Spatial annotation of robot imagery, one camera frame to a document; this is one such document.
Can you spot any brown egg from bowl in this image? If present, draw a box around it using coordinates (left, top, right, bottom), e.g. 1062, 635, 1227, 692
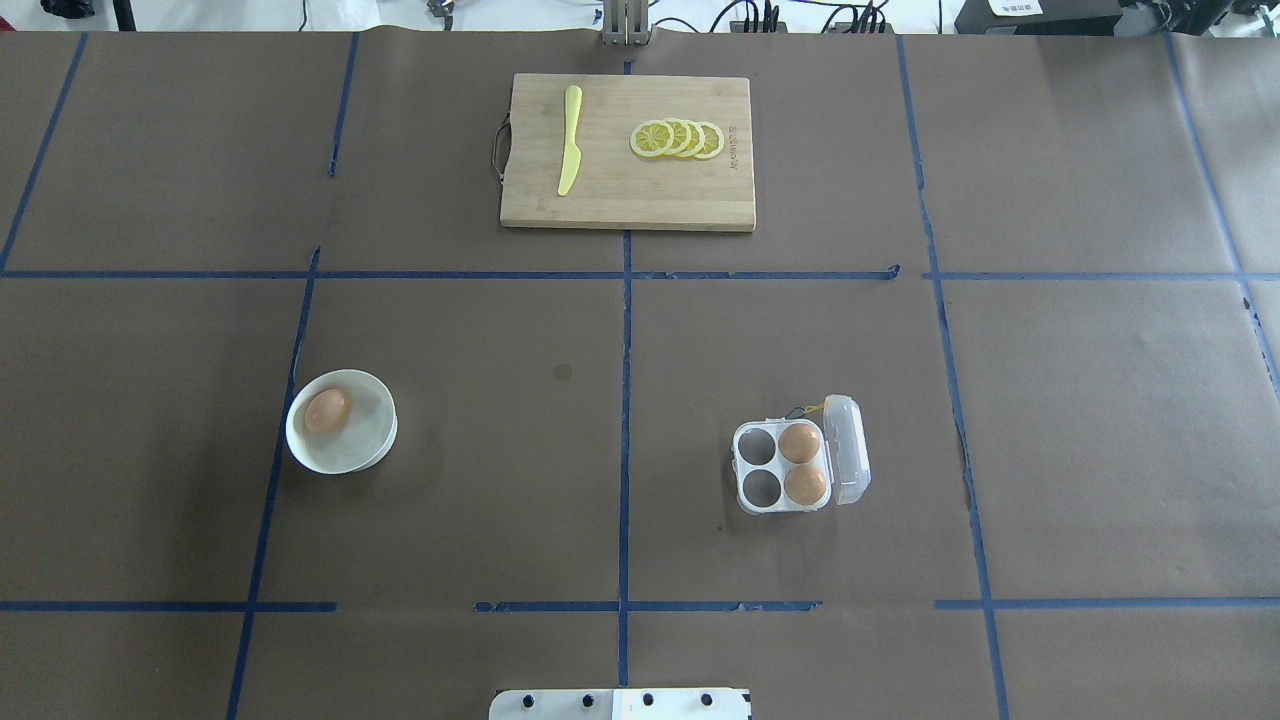
302, 387, 355, 436

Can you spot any aluminium frame post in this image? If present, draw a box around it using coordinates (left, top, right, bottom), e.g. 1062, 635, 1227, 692
602, 0, 653, 46

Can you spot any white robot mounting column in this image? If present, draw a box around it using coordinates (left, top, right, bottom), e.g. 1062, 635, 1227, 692
488, 687, 753, 719

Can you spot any clear plastic egg box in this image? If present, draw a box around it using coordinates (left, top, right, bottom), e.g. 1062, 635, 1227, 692
730, 395, 872, 516

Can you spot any yellow plastic knife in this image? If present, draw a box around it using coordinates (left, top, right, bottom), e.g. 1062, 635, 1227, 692
557, 85, 584, 197

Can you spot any brown egg in box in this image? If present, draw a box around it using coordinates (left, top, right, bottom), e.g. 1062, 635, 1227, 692
783, 464, 829, 507
778, 421, 823, 465

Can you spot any lower brown egg in box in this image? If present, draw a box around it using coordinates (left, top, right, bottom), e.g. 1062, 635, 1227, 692
783, 464, 829, 507

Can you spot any white ceramic bowl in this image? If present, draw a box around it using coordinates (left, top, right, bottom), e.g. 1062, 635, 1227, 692
284, 369, 399, 475

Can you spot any back lemon slice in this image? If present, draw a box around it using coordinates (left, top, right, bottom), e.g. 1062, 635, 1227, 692
692, 122, 724, 160

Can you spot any upper brown egg in box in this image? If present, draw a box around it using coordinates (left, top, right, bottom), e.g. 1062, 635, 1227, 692
778, 421, 823, 465

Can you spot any wooden cutting board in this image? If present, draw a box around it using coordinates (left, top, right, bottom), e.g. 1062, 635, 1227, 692
500, 73, 756, 232

